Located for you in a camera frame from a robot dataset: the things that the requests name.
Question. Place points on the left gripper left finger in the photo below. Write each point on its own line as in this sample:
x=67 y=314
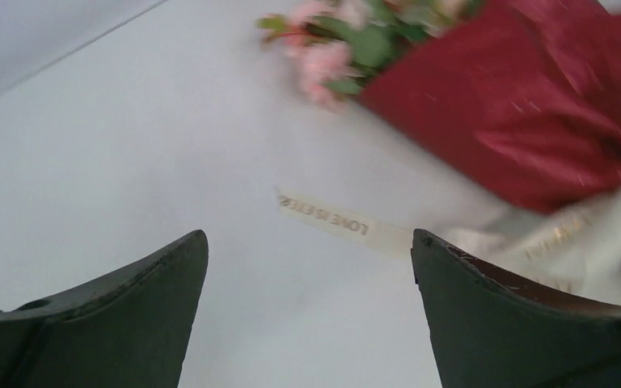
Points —
x=128 y=328

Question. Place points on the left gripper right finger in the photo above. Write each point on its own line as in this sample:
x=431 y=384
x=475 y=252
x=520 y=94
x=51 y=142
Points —
x=489 y=327

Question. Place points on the red wrapping paper sheet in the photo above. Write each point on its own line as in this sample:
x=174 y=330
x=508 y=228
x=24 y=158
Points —
x=525 y=100

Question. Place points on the pink fake flower stem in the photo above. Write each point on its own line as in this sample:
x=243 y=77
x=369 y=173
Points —
x=377 y=32
x=444 y=10
x=318 y=60

